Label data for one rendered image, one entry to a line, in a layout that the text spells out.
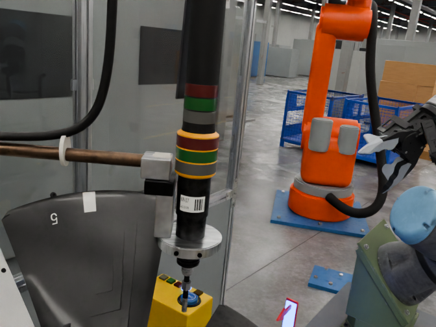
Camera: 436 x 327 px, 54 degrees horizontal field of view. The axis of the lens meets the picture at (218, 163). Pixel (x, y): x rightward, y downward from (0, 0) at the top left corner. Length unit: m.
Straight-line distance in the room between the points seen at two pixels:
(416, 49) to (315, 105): 6.72
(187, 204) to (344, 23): 3.93
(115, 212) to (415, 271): 0.70
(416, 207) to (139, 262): 0.56
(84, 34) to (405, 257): 0.96
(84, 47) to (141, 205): 0.67
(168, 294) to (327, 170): 3.37
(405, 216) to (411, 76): 7.48
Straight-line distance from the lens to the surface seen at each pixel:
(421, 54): 10.93
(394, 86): 8.43
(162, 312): 1.04
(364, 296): 1.11
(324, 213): 4.35
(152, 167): 0.44
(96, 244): 0.60
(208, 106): 0.42
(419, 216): 0.92
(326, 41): 4.35
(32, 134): 0.47
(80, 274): 0.60
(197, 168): 0.43
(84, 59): 1.23
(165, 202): 0.45
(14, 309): 0.78
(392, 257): 1.09
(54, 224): 0.63
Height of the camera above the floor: 1.65
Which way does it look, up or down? 16 degrees down
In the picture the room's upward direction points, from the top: 5 degrees clockwise
